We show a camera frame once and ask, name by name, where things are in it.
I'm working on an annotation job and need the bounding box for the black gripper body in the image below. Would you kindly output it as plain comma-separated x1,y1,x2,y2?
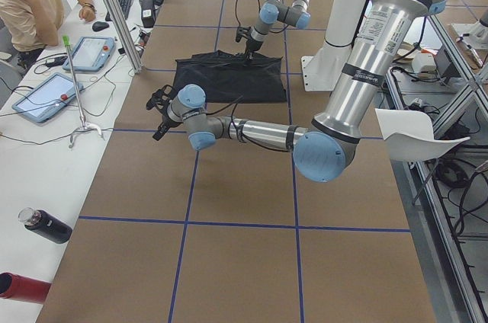
146,85,178,129
235,26,264,55

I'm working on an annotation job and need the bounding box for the black graphic t-shirt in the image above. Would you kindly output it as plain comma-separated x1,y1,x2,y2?
173,50,287,104

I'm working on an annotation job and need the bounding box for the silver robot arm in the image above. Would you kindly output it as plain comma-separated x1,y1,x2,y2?
236,0,310,62
146,0,446,182

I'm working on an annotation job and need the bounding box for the metal stand with green tip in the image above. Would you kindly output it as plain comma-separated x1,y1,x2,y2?
63,35,104,149

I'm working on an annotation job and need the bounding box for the far teach pendant tablet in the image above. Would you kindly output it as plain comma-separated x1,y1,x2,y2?
63,35,115,72

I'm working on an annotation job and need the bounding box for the teach pendant tablet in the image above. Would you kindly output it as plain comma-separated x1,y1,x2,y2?
63,35,115,72
11,73,75,123

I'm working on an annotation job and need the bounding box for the black label box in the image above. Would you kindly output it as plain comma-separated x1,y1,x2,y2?
139,0,156,28

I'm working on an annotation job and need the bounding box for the black computer mouse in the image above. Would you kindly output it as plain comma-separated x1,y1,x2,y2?
91,21,110,32

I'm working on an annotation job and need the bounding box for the near teach pendant tablet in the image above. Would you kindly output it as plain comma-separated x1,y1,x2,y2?
11,73,75,123

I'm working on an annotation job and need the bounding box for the seated person in beige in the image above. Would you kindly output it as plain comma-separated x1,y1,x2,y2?
1,0,96,69

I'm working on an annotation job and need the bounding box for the black water bottle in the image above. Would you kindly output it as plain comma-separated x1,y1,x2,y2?
18,207,72,244

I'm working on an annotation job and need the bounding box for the white plastic chair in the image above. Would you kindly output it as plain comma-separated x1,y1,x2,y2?
375,108,470,162

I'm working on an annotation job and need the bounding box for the red water bottle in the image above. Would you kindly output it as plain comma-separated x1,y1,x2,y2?
1,272,51,304

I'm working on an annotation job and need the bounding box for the aluminium frame post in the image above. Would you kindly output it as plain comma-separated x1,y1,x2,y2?
103,0,143,74

